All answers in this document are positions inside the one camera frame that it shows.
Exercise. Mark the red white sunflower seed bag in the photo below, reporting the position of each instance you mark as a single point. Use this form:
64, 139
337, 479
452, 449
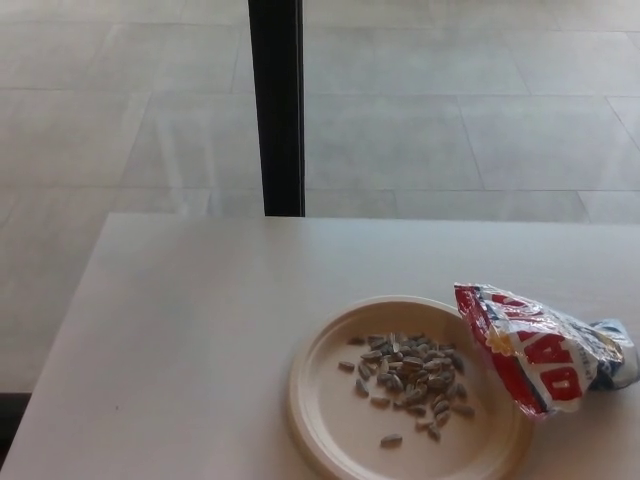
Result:
540, 365

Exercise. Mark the sunflower seeds pile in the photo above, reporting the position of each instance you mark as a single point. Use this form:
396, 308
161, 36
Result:
410, 375

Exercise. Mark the black vertical window post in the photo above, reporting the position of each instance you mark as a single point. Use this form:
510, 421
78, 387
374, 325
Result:
279, 100

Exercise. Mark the cream round paper plate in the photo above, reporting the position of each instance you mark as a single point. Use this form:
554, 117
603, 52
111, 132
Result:
340, 425

